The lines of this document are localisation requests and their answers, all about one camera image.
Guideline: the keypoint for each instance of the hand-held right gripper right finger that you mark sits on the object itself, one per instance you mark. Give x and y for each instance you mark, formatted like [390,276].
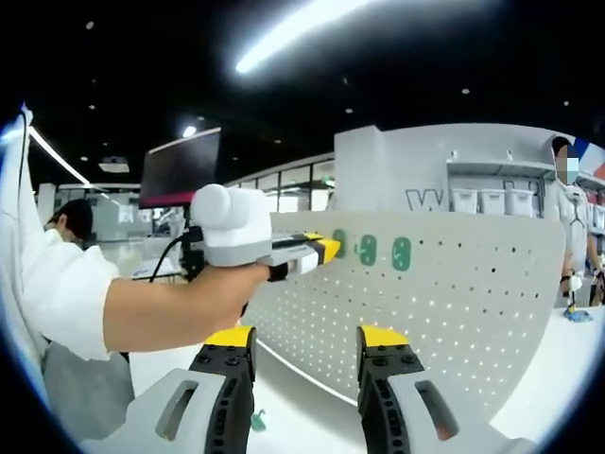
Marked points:
[387,378]

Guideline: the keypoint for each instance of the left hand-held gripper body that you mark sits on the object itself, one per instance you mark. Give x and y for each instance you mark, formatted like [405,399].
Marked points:
[231,213]

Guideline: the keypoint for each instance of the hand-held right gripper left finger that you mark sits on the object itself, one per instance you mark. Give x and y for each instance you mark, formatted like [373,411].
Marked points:
[208,378]

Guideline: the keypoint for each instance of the green hook assembly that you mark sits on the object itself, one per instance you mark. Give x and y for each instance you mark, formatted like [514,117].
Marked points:
[259,421]
[402,265]
[368,257]
[343,246]

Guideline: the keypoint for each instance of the white perforated mounting plate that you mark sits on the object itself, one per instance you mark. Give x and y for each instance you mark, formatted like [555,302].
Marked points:
[449,307]

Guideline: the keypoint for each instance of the person's left hand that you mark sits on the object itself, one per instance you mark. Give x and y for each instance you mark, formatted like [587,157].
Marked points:
[227,293]

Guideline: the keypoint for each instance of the black hanging monitor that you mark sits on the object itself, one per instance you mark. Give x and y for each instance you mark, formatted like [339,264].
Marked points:
[182,165]

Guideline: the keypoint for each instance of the grey mesh chair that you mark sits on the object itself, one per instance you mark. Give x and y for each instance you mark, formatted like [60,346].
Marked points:
[85,392]

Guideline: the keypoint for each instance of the ceiling projector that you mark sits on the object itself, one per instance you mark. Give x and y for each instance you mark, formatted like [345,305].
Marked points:
[113,165]

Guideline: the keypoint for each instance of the ceiling light strip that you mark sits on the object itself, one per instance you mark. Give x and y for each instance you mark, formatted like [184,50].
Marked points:
[264,52]

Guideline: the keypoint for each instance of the white storage bin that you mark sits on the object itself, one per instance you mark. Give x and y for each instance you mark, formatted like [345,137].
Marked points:
[494,202]
[465,201]
[521,202]

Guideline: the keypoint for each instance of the person's white shirt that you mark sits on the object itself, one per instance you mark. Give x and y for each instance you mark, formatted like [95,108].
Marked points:
[61,274]

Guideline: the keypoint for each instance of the blue object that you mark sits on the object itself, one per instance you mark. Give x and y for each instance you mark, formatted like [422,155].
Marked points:
[579,314]

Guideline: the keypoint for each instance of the red blue wall banner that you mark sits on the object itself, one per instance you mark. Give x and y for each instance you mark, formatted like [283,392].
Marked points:
[593,158]

